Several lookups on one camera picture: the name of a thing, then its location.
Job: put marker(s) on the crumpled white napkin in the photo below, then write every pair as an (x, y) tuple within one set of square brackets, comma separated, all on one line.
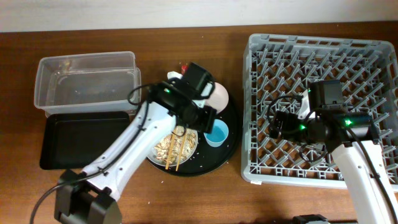
[(173, 76)]

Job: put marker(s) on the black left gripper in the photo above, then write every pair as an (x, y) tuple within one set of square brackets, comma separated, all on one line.
[(205, 122)]

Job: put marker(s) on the grey dishwasher rack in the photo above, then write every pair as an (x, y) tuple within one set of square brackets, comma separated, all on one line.
[(278, 67)]

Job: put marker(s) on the grey plate with rice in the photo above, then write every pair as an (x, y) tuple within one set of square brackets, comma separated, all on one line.
[(158, 154)]

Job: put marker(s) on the black rectangular tray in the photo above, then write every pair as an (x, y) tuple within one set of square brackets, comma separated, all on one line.
[(74, 140)]

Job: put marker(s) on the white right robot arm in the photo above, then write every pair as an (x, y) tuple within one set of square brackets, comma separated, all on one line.
[(352, 141)]

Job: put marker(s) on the round black serving tray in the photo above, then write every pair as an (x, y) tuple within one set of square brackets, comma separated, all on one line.
[(206, 159)]

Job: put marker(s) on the red snack wrapper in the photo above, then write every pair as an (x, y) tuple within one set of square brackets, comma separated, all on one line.
[(184, 68)]

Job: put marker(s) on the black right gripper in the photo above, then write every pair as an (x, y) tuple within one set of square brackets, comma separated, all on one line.
[(288, 131)]

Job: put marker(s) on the clear plastic bin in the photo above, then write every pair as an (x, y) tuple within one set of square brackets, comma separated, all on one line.
[(86, 83)]

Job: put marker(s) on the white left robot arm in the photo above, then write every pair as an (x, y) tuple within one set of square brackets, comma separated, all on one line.
[(92, 195)]

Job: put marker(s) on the light blue cup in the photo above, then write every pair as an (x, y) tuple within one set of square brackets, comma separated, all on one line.
[(218, 134)]

